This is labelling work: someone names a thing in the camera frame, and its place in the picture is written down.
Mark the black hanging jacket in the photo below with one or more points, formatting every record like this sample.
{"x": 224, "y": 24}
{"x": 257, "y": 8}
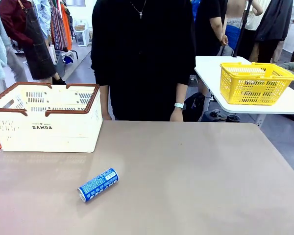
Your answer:
{"x": 274, "y": 22}

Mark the person in black sweater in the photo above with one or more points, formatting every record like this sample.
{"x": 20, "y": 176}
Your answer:
{"x": 142, "y": 61}

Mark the mannequin maroon shirt dark apron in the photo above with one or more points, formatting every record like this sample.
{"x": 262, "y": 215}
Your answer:
{"x": 36, "y": 51}

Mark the black backpack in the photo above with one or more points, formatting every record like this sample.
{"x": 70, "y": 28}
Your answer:
{"x": 193, "y": 107}

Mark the yellow plastic shopping basket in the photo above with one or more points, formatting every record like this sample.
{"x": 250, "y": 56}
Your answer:
{"x": 237, "y": 85}

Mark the orange hanging garment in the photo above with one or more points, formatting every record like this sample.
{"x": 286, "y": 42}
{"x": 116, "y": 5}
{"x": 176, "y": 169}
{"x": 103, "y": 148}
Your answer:
{"x": 66, "y": 27}

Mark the black round floor object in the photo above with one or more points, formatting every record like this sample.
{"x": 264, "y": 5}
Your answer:
{"x": 232, "y": 118}

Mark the striped patterned hanging garment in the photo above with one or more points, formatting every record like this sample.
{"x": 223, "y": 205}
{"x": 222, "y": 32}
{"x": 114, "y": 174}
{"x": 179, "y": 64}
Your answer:
{"x": 57, "y": 29}

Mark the person's right forearm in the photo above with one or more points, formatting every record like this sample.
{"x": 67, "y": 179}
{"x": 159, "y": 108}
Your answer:
{"x": 104, "y": 100}

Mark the person's left hand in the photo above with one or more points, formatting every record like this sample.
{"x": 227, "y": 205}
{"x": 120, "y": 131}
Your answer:
{"x": 176, "y": 115}

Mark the white wristwatch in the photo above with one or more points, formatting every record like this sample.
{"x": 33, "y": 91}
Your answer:
{"x": 179, "y": 105}

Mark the blue cloth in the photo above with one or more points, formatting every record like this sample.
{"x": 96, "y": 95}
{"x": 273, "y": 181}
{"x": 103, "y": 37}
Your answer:
{"x": 68, "y": 59}

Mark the small white cabinet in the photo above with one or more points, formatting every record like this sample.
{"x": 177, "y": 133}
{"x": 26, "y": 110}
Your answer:
{"x": 83, "y": 36}

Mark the small cardboard box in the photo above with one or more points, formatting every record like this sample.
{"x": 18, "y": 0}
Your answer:
{"x": 80, "y": 27}

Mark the person's right hand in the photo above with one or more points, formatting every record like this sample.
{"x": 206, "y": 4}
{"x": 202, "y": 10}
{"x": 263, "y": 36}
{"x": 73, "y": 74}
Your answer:
{"x": 106, "y": 117}

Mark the white side table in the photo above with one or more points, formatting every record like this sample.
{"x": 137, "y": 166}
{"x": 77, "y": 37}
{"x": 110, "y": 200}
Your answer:
{"x": 210, "y": 71}

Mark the person's left forearm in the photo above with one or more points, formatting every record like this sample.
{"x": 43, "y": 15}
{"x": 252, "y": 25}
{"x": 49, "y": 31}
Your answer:
{"x": 181, "y": 94}

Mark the blue drink can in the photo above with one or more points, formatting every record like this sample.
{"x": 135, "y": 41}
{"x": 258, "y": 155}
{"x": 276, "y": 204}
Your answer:
{"x": 98, "y": 184}

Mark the bystander in black t-shirt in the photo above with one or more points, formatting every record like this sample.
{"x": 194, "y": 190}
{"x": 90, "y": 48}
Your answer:
{"x": 207, "y": 24}

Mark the light blue hanging shirt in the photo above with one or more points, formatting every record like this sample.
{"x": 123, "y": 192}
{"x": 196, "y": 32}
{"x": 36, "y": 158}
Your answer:
{"x": 44, "y": 14}

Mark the black tripod pole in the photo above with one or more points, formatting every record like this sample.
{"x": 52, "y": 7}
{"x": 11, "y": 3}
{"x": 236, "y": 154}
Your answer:
{"x": 242, "y": 24}

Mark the cream shopping basket brown rim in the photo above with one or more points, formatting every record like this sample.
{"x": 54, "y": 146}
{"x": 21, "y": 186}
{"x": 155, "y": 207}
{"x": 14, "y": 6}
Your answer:
{"x": 51, "y": 137}

